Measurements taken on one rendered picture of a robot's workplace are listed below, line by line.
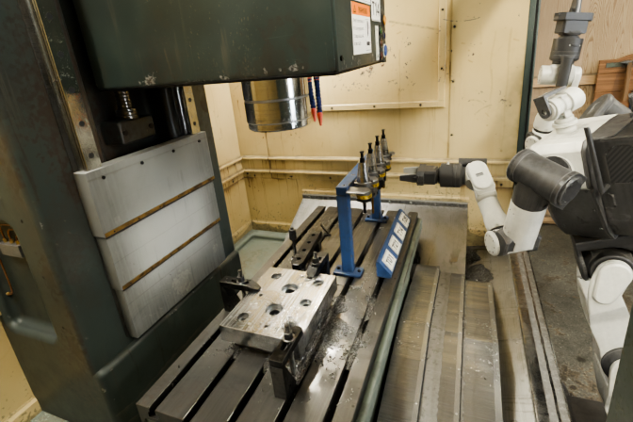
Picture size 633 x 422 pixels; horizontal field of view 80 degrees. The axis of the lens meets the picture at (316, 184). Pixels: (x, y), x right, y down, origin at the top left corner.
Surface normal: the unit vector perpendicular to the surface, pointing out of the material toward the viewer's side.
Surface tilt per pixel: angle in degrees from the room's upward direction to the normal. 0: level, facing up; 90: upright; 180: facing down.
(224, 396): 0
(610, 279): 90
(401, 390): 8
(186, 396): 0
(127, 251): 90
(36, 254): 90
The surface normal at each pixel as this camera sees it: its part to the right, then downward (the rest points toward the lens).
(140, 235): 0.92, 0.04
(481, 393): -0.14, -0.88
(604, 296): -0.36, 0.34
